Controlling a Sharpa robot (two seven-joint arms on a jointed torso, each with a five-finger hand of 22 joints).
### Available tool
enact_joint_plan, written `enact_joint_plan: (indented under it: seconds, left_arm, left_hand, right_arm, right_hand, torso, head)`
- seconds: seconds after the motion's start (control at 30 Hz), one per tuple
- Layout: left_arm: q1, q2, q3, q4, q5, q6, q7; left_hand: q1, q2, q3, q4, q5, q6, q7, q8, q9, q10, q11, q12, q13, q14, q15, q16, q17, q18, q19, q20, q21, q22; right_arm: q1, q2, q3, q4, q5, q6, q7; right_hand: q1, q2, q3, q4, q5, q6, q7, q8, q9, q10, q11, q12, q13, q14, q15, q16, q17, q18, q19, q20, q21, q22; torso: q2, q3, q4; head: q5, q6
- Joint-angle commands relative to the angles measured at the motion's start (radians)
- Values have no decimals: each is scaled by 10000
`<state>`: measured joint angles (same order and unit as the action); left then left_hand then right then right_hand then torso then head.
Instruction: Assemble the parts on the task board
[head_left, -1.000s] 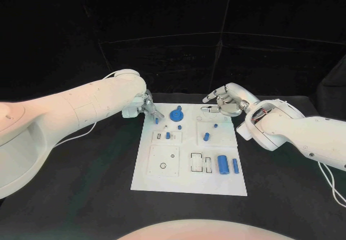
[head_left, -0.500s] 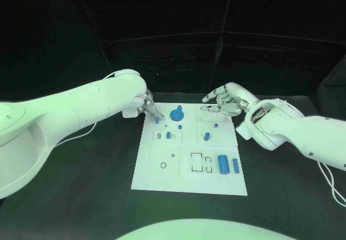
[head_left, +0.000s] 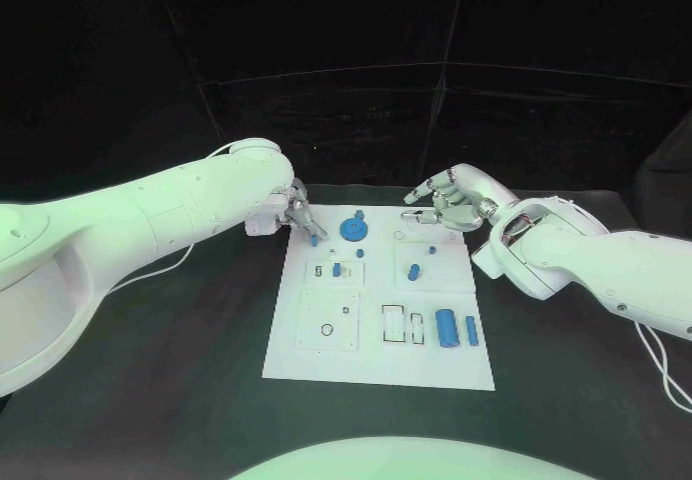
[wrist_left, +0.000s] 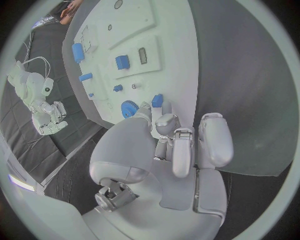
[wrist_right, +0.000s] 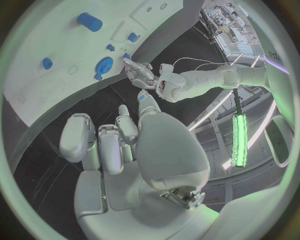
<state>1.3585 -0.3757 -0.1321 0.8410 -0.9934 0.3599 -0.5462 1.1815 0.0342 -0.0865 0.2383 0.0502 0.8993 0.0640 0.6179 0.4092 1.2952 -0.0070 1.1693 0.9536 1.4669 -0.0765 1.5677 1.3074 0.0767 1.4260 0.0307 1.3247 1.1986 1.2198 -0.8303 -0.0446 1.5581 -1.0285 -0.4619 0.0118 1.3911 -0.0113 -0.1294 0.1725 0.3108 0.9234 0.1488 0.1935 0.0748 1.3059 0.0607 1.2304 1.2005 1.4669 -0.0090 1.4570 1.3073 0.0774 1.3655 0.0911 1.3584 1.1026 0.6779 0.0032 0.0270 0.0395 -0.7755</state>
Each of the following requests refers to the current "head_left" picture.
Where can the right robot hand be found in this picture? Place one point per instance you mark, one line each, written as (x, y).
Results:
(458, 202)

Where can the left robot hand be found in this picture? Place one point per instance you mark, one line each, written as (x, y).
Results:
(303, 215)

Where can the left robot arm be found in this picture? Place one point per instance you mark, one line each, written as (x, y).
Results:
(134, 225)

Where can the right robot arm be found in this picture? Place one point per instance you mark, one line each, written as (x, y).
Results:
(594, 262)

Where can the white task board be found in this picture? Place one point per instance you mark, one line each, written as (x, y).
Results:
(378, 300)

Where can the blue gear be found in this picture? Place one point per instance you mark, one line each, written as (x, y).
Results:
(353, 227)

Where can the blue block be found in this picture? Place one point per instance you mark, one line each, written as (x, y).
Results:
(336, 269)

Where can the blue oblong plug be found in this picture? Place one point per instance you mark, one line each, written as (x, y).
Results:
(414, 272)

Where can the large blue cylinder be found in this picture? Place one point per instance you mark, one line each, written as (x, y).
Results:
(447, 328)

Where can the thin long blue cylinder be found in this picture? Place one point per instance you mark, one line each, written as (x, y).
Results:
(471, 330)

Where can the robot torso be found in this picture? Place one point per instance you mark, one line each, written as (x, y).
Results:
(411, 459)

